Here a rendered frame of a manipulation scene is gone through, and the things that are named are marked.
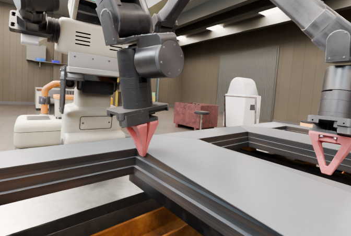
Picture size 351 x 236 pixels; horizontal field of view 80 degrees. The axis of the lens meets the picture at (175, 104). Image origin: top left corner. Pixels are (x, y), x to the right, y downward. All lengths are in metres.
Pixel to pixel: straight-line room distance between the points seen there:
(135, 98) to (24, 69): 10.37
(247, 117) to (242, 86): 0.85
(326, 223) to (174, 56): 0.27
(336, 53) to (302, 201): 0.28
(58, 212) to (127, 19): 0.47
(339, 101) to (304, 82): 8.27
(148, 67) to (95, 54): 0.56
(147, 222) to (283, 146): 0.45
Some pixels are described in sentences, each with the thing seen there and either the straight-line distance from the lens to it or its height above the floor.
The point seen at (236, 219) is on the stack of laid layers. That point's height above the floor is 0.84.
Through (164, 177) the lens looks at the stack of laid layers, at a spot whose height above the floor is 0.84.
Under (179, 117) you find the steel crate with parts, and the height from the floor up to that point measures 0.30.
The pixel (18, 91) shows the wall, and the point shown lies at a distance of 10.71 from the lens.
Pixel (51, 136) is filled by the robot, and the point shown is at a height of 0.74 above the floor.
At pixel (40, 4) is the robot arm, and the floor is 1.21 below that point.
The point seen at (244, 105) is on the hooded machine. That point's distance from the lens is 5.72.
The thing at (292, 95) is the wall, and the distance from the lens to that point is 8.87.
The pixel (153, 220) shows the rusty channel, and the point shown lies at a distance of 0.52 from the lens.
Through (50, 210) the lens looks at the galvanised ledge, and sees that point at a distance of 0.64.
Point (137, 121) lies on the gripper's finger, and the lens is 0.37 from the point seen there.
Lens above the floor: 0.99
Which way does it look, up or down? 4 degrees down
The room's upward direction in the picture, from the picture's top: 4 degrees clockwise
